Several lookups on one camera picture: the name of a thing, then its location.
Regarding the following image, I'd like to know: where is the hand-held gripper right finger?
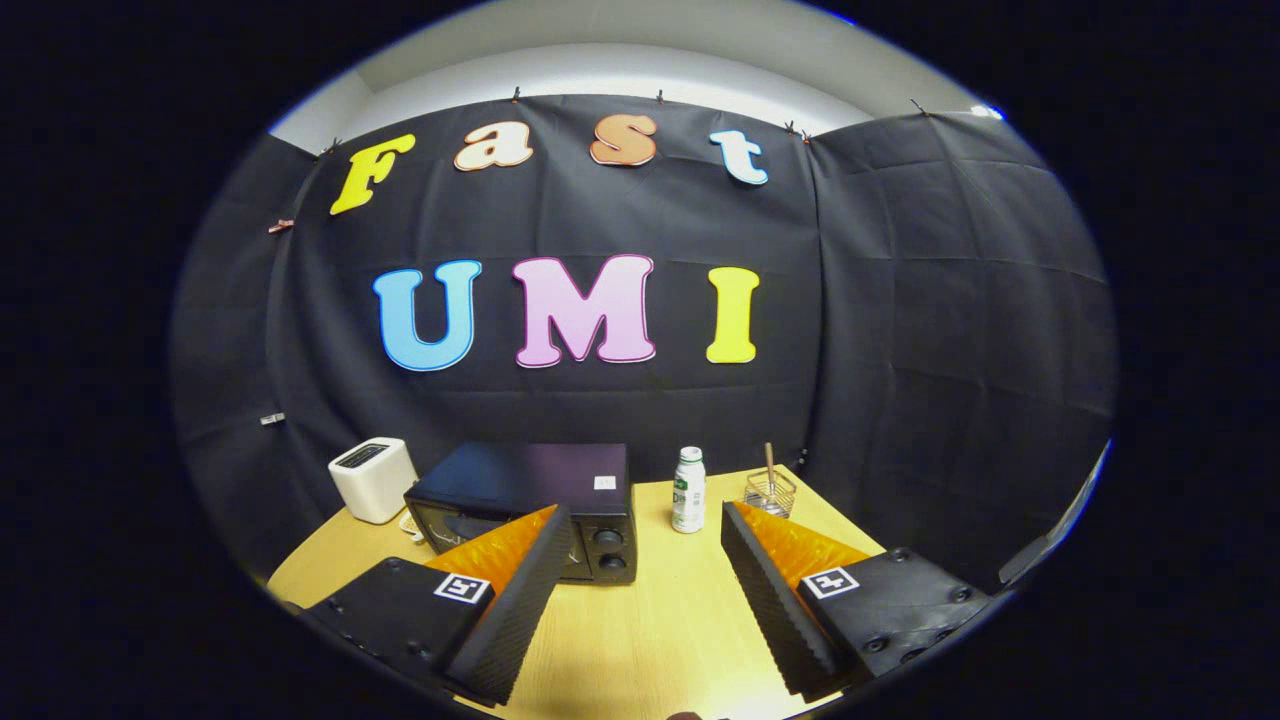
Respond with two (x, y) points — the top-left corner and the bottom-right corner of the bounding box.
(720, 500), (993, 703)

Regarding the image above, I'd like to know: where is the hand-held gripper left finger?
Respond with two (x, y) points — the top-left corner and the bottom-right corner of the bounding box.
(300, 503), (573, 706)

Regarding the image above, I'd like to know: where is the black toaster oven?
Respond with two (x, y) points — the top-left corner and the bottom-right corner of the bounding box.
(404, 442), (639, 586)

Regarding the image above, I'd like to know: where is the white pop-up toaster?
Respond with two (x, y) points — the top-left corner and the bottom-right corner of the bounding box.
(328, 438), (419, 525)

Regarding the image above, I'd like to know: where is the white green drink bottle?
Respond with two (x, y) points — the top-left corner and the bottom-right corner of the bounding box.
(672, 446), (707, 535)

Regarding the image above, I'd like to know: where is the black backdrop cloth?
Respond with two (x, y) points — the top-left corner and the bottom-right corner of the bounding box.
(170, 95), (1116, 601)

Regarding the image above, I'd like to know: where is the metal wire basket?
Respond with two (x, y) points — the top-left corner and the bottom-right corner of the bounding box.
(743, 468), (798, 519)

